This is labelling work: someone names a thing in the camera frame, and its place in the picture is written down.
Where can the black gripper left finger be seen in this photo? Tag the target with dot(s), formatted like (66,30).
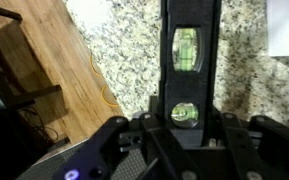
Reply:
(97,146)

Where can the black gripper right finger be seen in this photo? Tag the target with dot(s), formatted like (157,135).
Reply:
(242,151)

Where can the black spirit level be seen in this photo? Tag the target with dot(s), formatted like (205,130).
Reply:
(187,83)

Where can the yellow rubber band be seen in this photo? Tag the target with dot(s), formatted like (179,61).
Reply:
(107,98)
(94,65)

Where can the dark wooden stool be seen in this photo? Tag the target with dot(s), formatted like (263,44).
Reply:
(4,83)

